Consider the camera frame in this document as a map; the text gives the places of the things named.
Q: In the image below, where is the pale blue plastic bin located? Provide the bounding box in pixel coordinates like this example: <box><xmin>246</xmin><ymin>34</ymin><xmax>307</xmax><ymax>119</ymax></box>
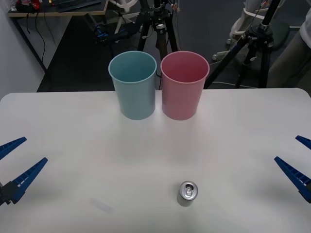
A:
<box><xmin>108</xmin><ymin>50</ymin><xmax>157</xmax><ymax>121</ymax></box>

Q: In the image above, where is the black camera tripod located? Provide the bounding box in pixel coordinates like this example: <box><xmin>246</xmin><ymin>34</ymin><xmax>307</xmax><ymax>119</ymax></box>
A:
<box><xmin>137</xmin><ymin>0</ymin><xmax>180</xmax><ymax>64</ymax></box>

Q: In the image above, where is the white chair base with castors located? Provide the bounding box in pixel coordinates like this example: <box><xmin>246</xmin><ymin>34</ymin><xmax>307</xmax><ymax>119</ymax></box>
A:
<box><xmin>211</xmin><ymin>0</ymin><xmax>267</xmax><ymax>62</ymax></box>

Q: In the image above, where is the red object on desk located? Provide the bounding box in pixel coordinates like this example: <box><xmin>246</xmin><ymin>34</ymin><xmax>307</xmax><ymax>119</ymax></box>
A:
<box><xmin>15</xmin><ymin>0</ymin><xmax>41</xmax><ymax>10</ymax></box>

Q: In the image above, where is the black and blue floor device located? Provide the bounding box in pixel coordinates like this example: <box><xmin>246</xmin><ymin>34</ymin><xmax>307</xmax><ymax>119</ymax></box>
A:
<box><xmin>93</xmin><ymin>22</ymin><xmax>137</xmax><ymax>45</ymax></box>

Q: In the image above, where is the silver drink can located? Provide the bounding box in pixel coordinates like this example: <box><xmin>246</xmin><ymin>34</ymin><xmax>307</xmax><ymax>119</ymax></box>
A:
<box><xmin>176</xmin><ymin>181</ymin><xmax>199</xmax><ymax>207</ymax></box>

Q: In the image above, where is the pink plastic bin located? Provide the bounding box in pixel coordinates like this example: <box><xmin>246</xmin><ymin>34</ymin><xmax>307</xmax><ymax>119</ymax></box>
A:
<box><xmin>160</xmin><ymin>50</ymin><xmax>210</xmax><ymax>121</ymax></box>

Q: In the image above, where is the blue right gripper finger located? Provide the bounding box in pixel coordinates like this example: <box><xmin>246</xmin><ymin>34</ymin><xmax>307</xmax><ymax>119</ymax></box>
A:
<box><xmin>274</xmin><ymin>156</ymin><xmax>311</xmax><ymax>203</ymax></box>
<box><xmin>295</xmin><ymin>135</ymin><xmax>311</xmax><ymax>150</ymax></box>

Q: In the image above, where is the black tripod with blue joints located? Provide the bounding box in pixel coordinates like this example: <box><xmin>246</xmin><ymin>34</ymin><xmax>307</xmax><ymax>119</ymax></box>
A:
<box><xmin>203</xmin><ymin>0</ymin><xmax>282</xmax><ymax>89</ymax></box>

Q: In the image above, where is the person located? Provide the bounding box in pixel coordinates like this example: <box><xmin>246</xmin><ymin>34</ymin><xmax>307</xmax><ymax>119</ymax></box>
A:
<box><xmin>266</xmin><ymin>21</ymin><xmax>311</xmax><ymax>95</ymax></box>

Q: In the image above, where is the dark desk with wooden edge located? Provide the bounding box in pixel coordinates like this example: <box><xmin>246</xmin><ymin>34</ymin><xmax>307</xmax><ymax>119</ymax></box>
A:
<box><xmin>7</xmin><ymin>0</ymin><xmax>109</xmax><ymax>73</ymax></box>

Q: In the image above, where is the white office chair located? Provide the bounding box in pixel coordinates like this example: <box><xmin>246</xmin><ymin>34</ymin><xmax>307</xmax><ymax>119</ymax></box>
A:
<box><xmin>112</xmin><ymin>0</ymin><xmax>139</xmax><ymax>34</ymax></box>

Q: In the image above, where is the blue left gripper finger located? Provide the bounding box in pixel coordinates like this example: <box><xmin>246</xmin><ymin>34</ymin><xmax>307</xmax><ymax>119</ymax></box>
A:
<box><xmin>0</xmin><ymin>157</ymin><xmax>49</xmax><ymax>206</ymax></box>
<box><xmin>0</xmin><ymin>136</ymin><xmax>27</xmax><ymax>161</ymax></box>

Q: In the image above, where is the dark keyboard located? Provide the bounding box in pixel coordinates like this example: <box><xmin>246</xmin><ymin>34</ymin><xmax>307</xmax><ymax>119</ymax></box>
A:
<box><xmin>49</xmin><ymin>0</ymin><xmax>109</xmax><ymax>13</ymax></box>

